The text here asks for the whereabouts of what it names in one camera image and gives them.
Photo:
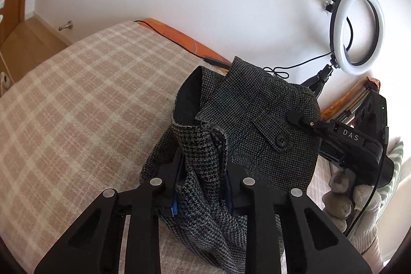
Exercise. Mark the white wall socket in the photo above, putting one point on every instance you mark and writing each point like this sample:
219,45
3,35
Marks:
4,78

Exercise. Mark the green striped pillow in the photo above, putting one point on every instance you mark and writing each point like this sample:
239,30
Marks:
395,161

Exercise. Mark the person's right forearm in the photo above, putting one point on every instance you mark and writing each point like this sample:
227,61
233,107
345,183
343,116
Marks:
374,250

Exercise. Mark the beige plaid blanket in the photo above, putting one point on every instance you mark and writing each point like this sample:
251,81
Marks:
80,107

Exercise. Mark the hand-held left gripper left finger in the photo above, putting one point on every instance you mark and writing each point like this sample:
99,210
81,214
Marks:
175,208

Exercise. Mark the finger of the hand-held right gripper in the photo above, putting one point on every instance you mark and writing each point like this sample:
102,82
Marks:
301,120

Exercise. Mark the grey houndstooth pants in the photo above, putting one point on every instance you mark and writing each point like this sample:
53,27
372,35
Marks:
244,120

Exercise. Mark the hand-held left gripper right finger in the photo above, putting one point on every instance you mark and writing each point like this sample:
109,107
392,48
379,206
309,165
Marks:
231,197

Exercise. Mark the metal door stopper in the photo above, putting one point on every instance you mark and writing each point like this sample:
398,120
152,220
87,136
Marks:
65,26

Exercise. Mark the person's right hand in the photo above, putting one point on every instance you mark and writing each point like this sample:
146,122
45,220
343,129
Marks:
343,197

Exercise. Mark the orange mattress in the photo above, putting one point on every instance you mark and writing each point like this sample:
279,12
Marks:
179,33

